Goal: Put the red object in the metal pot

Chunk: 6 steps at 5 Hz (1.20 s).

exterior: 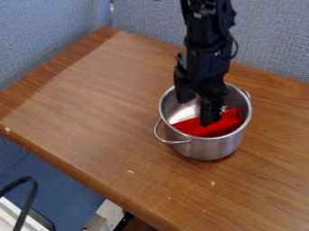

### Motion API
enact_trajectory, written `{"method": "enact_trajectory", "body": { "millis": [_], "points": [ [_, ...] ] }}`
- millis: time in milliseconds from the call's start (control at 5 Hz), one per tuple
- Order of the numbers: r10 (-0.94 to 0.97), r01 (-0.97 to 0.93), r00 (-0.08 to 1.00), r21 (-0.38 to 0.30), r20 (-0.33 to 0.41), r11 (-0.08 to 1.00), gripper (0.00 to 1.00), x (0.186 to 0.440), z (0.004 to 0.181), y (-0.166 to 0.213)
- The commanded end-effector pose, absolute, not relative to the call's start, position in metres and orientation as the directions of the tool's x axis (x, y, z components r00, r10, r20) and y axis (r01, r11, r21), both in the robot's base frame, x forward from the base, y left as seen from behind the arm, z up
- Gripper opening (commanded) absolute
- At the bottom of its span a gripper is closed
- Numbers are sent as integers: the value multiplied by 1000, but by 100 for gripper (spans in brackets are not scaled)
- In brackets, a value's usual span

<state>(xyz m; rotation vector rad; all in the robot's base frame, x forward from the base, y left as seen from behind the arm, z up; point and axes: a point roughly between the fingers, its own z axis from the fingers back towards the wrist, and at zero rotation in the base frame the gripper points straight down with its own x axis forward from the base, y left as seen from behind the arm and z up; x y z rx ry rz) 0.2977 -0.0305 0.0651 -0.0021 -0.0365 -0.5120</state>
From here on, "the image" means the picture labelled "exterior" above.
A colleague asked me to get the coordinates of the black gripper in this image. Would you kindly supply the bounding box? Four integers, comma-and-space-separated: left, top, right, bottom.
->
174, 48, 233, 126

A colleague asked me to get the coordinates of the red rectangular block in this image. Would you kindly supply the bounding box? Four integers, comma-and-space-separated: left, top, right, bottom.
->
173, 107, 243, 137

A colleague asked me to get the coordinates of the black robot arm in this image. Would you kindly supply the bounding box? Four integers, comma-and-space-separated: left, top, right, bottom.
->
174, 0, 238, 126

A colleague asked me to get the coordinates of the stainless steel pot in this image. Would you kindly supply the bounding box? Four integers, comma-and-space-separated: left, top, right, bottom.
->
154, 83, 253, 161

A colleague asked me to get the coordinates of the white table leg base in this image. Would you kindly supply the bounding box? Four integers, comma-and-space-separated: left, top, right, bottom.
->
82, 199, 124, 231

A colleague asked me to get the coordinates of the white furniture piece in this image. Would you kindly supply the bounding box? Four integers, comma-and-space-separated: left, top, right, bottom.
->
0, 197, 49, 231

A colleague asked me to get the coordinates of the black cable loop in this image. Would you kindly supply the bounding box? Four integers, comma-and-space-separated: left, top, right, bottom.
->
0, 176, 39, 231

